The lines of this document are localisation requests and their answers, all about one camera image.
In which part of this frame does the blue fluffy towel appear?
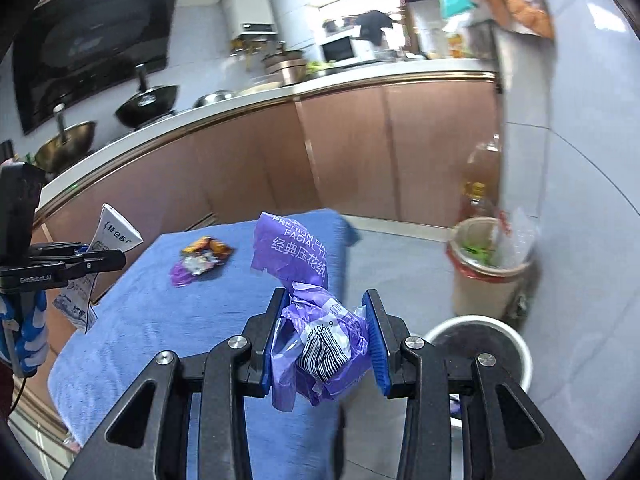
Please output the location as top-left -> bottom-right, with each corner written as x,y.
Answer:
47,208 -> 362,480

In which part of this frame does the black wok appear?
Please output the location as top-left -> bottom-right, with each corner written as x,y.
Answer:
115,62 -> 180,129

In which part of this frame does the yellow-capped oil bottle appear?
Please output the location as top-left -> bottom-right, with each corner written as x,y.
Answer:
460,182 -> 500,221

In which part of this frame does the black range hood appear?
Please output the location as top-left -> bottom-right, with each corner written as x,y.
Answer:
12,0 -> 183,136

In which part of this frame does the clear plastic bag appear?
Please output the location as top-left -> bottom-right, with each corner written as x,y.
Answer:
491,206 -> 540,267

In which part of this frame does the blue and white milk carton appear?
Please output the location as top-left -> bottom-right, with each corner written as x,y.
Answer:
52,203 -> 145,335

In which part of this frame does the white microwave oven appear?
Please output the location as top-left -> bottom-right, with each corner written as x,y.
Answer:
320,32 -> 374,66

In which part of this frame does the brown kitchen cabinet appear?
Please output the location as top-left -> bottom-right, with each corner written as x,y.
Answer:
30,77 -> 502,311

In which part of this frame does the brass-coloured wok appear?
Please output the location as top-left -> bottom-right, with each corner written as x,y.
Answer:
32,103 -> 97,174

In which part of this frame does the black cable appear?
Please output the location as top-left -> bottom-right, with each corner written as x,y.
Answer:
6,374 -> 32,417

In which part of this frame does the purple tissue packet wrapper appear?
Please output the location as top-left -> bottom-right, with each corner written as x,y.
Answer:
250,211 -> 372,412

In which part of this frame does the yellow food package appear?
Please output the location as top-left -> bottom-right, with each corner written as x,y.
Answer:
447,32 -> 472,59

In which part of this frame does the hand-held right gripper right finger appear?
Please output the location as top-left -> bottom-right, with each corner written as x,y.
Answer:
361,288 -> 586,480

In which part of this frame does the white water heater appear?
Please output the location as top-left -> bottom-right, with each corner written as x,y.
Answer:
225,0 -> 279,44

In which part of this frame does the large clear plastic bottle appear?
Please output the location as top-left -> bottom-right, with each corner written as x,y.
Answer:
466,132 -> 503,186

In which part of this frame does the steel bowl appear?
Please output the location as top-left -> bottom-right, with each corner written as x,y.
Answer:
192,89 -> 236,109

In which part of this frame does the steel pot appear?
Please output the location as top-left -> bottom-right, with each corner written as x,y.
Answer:
262,50 -> 307,86

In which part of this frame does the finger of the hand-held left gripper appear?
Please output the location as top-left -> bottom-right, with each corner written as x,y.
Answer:
30,241 -> 97,257
30,252 -> 127,279

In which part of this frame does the white round bucket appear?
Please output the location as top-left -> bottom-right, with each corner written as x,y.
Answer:
424,314 -> 533,432

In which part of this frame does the beige trash bin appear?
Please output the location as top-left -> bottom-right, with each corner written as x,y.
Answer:
446,216 -> 542,319

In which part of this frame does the black and orange snack packet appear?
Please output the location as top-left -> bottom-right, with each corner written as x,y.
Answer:
180,236 -> 235,276

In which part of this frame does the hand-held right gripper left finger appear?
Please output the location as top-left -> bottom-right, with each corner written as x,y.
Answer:
65,287 -> 288,480

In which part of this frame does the orange patterned cloth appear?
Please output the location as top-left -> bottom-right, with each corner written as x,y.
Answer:
462,0 -> 557,41

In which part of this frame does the person's left hand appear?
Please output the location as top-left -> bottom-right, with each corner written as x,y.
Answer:
0,287 -> 49,367

